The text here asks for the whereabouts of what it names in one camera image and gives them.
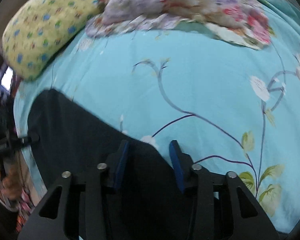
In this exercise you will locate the black pants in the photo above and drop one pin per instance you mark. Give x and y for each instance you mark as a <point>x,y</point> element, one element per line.
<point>85,140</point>

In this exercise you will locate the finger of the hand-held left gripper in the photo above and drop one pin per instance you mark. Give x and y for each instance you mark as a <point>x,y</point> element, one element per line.
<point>28,140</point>

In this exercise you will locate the person's left hand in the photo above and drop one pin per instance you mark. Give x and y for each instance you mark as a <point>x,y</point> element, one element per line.
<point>8,182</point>

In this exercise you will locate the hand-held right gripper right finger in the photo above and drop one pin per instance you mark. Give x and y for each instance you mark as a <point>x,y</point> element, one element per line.
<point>176,165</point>

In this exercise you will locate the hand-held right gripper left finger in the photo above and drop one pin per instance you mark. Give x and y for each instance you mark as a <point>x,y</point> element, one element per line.
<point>121,163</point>

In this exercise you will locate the yellow patterned pillow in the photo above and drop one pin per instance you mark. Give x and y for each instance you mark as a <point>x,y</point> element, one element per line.
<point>45,30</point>

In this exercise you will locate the window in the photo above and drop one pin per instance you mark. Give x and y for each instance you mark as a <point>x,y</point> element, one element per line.
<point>7,78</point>

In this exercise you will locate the floral ruffled pillow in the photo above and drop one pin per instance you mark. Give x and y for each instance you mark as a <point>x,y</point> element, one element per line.
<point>180,7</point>

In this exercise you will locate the light blue floral bedsheet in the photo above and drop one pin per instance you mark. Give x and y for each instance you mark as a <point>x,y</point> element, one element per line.
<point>202,85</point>

